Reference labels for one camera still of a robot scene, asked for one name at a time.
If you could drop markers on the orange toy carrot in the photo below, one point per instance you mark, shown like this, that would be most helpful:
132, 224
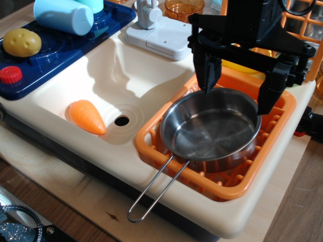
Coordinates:
86, 116

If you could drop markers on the grey toy faucet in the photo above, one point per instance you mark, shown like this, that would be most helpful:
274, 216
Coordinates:
158, 34

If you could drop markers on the red stove knob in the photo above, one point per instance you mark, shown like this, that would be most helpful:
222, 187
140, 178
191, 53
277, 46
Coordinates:
11, 75

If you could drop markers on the orange plastic drying rack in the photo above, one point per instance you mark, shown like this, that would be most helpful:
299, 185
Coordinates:
226, 185

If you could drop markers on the dark blue toy stove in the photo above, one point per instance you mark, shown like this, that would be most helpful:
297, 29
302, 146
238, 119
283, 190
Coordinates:
59, 50

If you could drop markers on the cream toy sink unit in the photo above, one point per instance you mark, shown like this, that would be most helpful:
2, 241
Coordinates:
128, 85

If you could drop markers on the stainless steel pan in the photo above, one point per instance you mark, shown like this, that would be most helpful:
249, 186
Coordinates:
211, 132

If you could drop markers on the light wooden board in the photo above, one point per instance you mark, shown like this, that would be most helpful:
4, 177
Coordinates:
88, 210

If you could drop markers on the orange transparent bowl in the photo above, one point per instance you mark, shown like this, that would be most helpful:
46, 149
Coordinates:
181, 9

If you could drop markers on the teal plastic cup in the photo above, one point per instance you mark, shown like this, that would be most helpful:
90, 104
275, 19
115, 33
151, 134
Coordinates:
95, 5

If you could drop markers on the yellow toy fruit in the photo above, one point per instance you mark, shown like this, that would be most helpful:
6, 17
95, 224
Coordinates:
246, 70

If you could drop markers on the light blue plastic cup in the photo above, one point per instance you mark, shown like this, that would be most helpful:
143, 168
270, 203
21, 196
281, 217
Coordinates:
67, 16

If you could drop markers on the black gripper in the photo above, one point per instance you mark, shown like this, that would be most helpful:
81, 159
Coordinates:
246, 25

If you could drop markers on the yellow toy potato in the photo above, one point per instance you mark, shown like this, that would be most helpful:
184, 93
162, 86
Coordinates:
22, 43

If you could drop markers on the steel pot in basket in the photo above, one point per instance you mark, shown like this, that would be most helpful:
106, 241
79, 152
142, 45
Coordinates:
307, 27

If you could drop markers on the black red clamp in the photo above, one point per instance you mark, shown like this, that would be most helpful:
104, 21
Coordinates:
310, 124

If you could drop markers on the orange wire basket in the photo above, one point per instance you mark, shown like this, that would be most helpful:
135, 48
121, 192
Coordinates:
314, 63

